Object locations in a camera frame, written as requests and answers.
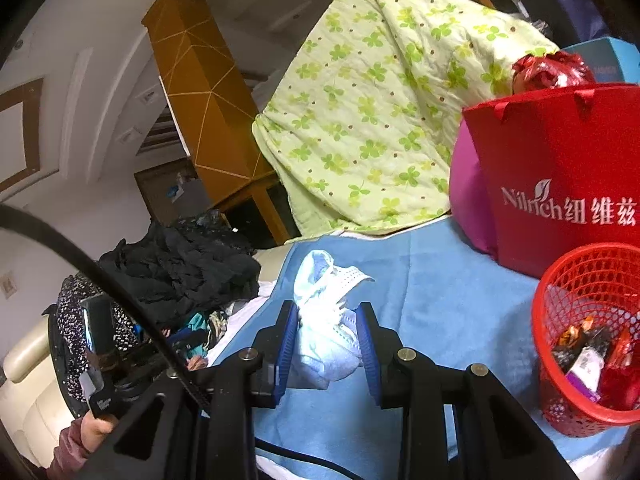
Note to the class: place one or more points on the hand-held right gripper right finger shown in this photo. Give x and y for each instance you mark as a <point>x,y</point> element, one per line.
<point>367,350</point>

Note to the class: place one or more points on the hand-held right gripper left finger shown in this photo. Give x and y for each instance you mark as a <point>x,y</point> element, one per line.
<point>287,345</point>

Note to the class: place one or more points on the white blue face mask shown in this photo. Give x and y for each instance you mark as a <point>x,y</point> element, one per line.
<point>325,310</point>

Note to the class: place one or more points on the red mesh plastic basket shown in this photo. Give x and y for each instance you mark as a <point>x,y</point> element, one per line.
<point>550,280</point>

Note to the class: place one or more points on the person's left forearm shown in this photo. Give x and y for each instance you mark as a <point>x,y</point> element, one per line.
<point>70,455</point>

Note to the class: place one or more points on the person's left hand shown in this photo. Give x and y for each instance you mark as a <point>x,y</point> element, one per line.
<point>97,429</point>

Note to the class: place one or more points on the black white knit garment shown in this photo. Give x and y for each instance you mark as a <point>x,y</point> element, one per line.
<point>70,300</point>

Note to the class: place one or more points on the pale pink sheet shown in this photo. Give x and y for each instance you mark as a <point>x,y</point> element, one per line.
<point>245,317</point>

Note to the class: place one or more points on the blue blanket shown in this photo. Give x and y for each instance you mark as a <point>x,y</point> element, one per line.
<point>440,300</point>

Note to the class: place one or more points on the teal cloth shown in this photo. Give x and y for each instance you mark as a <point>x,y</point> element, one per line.
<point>196,321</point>

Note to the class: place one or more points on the cream leather sofa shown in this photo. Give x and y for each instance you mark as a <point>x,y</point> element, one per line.
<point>30,390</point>

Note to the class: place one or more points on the black clothing pile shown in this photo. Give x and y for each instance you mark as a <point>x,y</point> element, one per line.
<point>190,270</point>

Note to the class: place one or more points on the magenta pillow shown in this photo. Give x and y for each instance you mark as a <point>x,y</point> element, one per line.
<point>470,200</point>

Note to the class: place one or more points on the orange snack wrapper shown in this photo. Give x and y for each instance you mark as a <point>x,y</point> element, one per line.
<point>580,340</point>

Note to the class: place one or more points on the white purple packet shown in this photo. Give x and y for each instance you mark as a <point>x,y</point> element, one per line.
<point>585,370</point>

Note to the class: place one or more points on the green clover print quilt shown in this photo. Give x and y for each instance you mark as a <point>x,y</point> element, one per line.
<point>375,110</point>

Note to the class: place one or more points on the orange wooden cabinet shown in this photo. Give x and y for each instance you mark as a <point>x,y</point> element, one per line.
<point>200,85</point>

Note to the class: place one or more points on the red paper bag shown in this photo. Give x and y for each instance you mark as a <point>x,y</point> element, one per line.
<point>550,160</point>

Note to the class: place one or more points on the red foil wrapper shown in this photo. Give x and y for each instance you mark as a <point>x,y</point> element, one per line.
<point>550,70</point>

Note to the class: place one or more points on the light blue box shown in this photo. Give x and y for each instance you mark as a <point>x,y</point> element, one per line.
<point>615,55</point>

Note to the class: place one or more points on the dark blue cloth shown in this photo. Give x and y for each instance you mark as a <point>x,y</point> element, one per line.
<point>575,0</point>

